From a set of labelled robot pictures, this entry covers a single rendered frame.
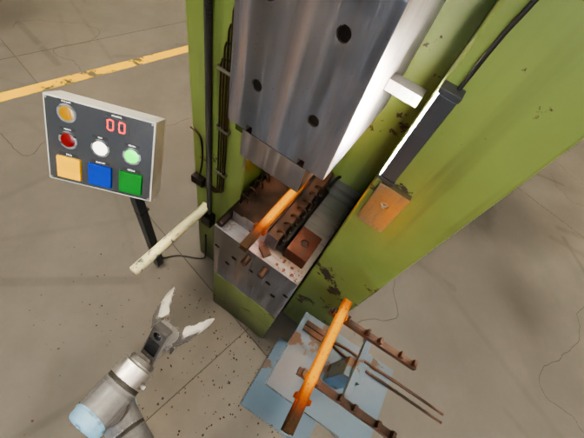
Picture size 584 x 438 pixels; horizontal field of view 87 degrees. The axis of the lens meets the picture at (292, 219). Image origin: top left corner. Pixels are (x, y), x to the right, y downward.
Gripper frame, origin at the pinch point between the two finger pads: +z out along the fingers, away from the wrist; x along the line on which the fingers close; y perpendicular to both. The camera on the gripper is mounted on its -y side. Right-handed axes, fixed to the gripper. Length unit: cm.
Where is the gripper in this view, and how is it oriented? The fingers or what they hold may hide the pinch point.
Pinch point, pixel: (194, 301)
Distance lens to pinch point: 96.3
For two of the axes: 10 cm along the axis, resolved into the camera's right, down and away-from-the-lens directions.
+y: -2.2, 5.3, 8.2
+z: 5.4, -6.4, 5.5
